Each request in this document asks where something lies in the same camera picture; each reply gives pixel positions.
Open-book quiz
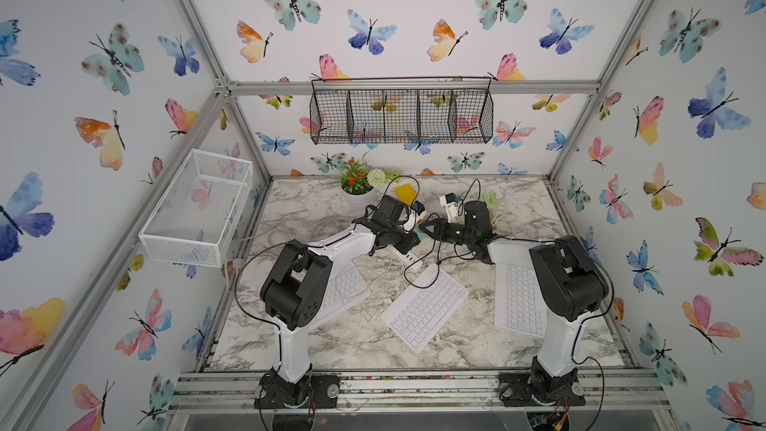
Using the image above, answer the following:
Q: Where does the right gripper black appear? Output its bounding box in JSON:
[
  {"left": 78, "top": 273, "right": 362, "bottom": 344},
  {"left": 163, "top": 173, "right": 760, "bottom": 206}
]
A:
[{"left": 422, "top": 215, "right": 477, "bottom": 247}]

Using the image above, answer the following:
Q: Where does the black cable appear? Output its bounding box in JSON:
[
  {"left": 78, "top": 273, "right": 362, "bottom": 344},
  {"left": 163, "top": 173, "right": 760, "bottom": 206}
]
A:
[{"left": 402, "top": 232, "right": 480, "bottom": 289}]

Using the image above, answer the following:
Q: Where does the white power strip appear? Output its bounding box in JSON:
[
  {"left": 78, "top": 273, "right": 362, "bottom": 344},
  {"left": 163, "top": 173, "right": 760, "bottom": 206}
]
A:
[{"left": 388, "top": 247, "right": 421, "bottom": 269}]

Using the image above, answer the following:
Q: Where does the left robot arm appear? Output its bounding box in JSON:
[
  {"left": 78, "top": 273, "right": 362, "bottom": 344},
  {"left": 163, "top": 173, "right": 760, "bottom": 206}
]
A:
[{"left": 255, "top": 195, "right": 425, "bottom": 409}]

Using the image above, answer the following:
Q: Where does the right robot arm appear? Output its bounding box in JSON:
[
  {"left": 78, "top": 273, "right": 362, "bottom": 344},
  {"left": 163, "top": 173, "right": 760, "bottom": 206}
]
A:
[{"left": 419, "top": 201, "right": 610, "bottom": 407}]

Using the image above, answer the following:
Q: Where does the left white keyboard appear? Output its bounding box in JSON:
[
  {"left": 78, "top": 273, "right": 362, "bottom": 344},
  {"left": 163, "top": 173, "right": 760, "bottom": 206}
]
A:
[{"left": 322, "top": 263, "right": 371, "bottom": 322}]

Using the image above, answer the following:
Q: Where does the white keyboard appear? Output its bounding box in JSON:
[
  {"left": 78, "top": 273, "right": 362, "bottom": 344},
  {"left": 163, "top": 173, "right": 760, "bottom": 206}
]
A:
[
  {"left": 381, "top": 263, "right": 469, "bottom": 353},
  {"left": 322, "top": 263, "right": 371, "bottom": 322},
  {"left": 494, "top": 263, "right": 547, "bottom": 338}
]

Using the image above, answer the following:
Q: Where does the right white keyboard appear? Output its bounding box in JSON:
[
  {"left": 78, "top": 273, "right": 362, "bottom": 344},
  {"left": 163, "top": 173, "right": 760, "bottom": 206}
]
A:
[{"left": 494, "top": 263, "right": 547, "bottom": 338}]

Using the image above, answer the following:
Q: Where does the middle white keyboard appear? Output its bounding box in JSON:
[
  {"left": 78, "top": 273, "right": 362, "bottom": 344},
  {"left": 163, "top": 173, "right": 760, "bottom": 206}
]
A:
[{"left": 381, "top": 263, "right": 469, "bottom": 353}]

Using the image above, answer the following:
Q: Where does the potted plant white pot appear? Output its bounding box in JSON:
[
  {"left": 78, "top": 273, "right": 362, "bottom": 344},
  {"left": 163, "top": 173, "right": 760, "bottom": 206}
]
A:
[{"left": 339, "top": 156, "right": 402, "bottom": 214}]

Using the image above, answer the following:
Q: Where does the black wire wall basket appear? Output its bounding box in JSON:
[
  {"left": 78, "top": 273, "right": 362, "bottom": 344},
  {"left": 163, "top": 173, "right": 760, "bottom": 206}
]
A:
[{"left": 304, "top": 77, "right": 495, "bottom": 146}]

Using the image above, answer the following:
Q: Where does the white mesh wall basket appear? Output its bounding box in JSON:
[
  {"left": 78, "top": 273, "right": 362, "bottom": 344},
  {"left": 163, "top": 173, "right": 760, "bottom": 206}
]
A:
[{"left": 139, "top": 149, "right": 253, "bottom": 267}]

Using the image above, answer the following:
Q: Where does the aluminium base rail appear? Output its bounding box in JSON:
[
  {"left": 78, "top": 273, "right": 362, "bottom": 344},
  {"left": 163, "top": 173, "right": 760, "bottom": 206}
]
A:
[{"left": 170, "top": 368, "right": 670, "bottom": 415}]

